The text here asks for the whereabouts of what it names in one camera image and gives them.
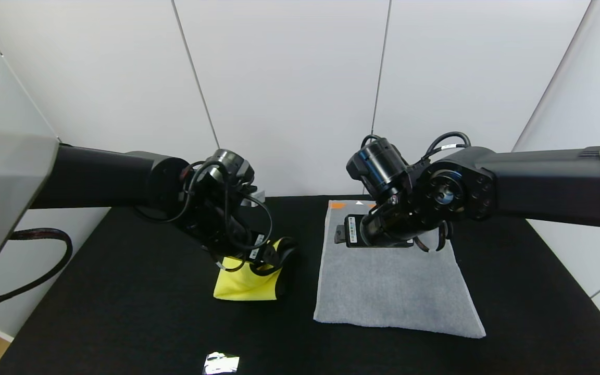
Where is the grey towel with orange marks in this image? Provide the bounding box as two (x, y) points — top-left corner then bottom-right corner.
(314, 200), (486, 339)

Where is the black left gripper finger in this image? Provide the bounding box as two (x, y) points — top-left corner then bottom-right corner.
(261, 244), (282, 271)
(269, 236), (298, 266)

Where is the dark braided hose loop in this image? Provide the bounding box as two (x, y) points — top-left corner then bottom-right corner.
(0, 228), (74, 308)

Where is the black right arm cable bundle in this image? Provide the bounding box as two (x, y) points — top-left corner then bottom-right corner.
(360, 131), (472, 162)

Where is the crumpled clear plastic scrap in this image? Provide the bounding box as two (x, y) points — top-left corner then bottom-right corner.
(202, 353), (241, 375)

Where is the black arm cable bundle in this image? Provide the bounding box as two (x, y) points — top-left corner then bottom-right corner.
(360, 131), (472, 162)
(133, 159), (274, 271)

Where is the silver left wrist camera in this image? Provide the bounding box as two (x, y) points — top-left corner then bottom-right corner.
(243, 189), (267, 208)

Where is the black left arm cable bundle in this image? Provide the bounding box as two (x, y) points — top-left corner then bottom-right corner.
(133, 159), (274, 271)

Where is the yellow microfibre towel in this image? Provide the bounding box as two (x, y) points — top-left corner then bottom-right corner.
(213, 237), (286, 302)

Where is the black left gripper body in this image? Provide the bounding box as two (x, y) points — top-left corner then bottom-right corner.
(216, 206), (270, 265)

